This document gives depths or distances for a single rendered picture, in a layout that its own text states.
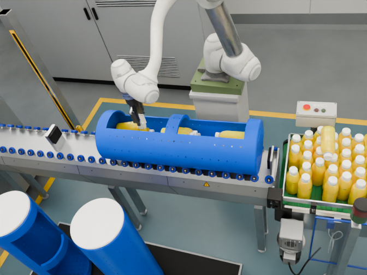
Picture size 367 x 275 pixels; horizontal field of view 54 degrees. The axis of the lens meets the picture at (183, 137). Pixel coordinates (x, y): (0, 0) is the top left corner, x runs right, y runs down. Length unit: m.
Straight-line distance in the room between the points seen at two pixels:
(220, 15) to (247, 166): 0.73
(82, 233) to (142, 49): 2.25
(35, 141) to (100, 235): 1.02
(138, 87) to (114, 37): 2.13
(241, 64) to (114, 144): 0.82
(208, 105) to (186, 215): 1.00
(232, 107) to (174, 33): 1.30
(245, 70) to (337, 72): 2.04
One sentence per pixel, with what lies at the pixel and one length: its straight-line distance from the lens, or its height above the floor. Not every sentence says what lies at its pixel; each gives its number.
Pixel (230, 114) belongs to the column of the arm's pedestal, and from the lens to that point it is 2.39.
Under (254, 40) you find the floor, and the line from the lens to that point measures 4.44.
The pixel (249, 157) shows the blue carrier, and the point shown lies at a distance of 1.74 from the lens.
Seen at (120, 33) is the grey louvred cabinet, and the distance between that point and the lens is 3.69.
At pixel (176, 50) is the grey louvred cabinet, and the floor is 0.55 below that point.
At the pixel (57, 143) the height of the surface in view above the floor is 0.98.
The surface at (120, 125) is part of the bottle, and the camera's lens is 2.11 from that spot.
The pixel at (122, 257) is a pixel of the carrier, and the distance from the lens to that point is 1.97.
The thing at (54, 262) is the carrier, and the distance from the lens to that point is 2.44.
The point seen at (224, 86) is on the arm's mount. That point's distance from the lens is 2.26.
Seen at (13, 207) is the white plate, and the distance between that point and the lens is 2.19.
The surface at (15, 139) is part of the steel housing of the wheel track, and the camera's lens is 2.74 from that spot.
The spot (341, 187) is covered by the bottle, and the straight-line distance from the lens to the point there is 1.85.
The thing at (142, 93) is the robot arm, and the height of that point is 1.52.
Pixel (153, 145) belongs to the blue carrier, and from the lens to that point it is 1.87.
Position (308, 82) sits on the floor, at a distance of 3.86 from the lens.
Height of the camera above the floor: 2.55
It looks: 48 degrees down
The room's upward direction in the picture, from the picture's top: 17 degrees counter-clockwise
